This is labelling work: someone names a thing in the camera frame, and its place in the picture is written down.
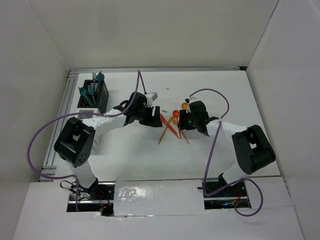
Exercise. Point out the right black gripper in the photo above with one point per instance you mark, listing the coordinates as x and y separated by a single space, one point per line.
182 122

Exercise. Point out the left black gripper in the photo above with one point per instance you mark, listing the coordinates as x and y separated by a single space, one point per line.
152 121

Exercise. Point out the blue plastic spoon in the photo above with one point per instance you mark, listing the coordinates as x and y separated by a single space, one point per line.
100 78

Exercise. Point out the blue plastic fork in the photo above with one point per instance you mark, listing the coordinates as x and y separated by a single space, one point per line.
94 78

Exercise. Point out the teal plastic fork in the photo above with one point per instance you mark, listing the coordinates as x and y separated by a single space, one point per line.
91 92

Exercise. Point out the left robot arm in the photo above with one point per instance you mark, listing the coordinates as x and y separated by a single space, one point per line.
75 142

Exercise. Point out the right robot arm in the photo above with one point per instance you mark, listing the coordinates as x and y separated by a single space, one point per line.
253 150

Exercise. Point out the orange plastic spoon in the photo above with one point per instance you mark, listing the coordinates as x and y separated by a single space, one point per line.
175 117

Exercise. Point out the yellow plastic spoon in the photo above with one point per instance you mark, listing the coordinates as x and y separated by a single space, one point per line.
184 105

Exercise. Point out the yellow plastic knife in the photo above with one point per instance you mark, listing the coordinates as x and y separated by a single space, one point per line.
182 135

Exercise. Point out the black utensil caddy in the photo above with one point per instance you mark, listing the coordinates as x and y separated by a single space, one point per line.
99 97

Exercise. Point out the white utensil caddy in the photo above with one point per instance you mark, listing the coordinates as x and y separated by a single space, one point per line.
89 114

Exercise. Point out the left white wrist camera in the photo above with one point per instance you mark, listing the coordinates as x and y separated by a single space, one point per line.
151 97

